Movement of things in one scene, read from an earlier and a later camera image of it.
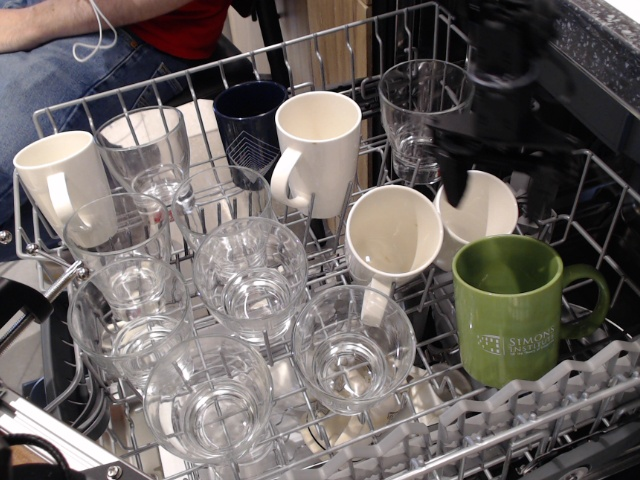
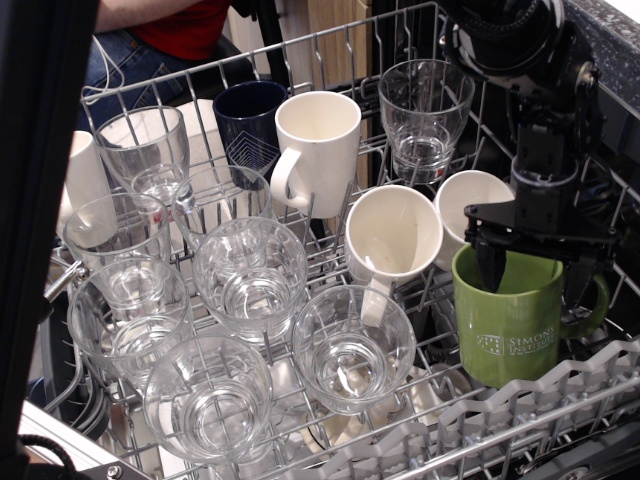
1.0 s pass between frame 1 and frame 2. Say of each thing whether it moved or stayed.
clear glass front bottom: stayed
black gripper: moved
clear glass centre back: stayed
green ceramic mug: stayed
